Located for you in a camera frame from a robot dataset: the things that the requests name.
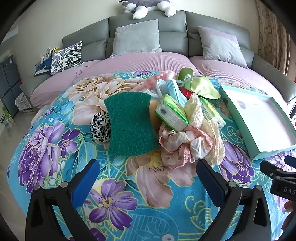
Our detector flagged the purple and grey cushion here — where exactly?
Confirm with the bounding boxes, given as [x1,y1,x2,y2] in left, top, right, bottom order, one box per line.
[196,26,249,69]

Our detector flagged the floral blanket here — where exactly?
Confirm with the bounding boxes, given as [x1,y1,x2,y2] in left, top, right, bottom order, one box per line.
[7,71,296,241]

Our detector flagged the grey sofa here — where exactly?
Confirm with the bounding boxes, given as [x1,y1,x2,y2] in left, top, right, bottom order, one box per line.
[20,10,296,121]

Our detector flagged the black and white patterned cushion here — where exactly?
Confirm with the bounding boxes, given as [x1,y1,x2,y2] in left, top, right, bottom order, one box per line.
[50,41,84,76]

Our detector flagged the pink fuzzy headband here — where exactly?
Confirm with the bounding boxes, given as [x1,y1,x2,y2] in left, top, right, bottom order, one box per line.
[142,71,177,93]

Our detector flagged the blue face mask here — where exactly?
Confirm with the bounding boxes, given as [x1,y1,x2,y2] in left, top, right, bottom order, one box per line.
[159,80,188,108]

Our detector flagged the grey and white plush dog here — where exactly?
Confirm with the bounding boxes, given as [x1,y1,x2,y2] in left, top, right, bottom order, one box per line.
[119,0,178,19]

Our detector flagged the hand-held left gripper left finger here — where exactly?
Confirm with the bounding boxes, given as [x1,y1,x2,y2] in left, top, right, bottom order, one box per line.
[25,159,100,241]

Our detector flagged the teal cardboard box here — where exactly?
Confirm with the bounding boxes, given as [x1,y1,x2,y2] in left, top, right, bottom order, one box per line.
[218,85,296,161]

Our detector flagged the black and white spotted scrunchie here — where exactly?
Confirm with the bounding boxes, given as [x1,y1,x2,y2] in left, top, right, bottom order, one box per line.
[90,111,112,145]

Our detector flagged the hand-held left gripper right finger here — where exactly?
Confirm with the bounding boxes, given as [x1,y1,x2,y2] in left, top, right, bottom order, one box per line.
[196,159,273,241]

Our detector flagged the green and yellow scouring sponge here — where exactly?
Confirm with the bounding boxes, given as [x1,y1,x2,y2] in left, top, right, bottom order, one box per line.
[104,93,162,156]

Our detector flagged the person's right hand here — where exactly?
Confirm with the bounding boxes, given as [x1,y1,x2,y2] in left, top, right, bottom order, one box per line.
[282,200,296,230]

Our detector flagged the dark blue cabinet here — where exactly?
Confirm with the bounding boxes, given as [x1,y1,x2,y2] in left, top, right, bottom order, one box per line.
[0,56,22,118]

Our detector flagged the beige patterned curtain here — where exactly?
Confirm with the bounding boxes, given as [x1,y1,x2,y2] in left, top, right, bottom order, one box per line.
[255,0,290,76]

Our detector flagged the cream lace cloth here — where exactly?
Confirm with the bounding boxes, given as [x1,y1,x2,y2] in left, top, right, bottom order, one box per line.
[185,94,226,165]

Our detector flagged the green tissue pack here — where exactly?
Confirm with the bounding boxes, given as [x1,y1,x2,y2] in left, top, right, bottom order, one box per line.
[154,94,189,132]
[199,97,226,127]

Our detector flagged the pink seat cover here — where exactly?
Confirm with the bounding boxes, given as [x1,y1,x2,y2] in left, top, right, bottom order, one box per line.
[30,52,201,114]
[190,56,287,102]

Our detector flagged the pink lace cloth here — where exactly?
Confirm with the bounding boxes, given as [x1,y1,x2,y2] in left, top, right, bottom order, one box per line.
[158,123,213,166]

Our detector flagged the light green cloth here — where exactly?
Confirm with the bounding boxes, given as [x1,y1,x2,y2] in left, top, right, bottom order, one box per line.
[174,68,221,100]

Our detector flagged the white and yellow papers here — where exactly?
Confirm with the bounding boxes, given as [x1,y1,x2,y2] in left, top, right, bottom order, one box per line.
[40,47,61,63]

